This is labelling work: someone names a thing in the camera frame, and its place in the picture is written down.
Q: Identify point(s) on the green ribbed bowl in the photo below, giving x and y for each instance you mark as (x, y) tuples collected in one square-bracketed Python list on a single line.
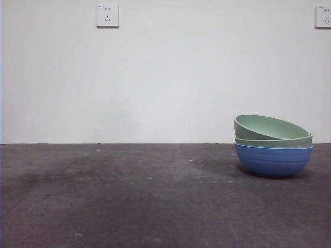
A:
[(284, 142), (263, 126)]

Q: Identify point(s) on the blue ribbed bowl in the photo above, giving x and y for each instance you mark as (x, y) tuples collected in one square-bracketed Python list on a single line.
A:
[(274, 162)]

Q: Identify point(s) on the white wall socket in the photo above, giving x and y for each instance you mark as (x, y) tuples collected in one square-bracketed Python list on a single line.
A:
[(323, 16), (108, 15)]

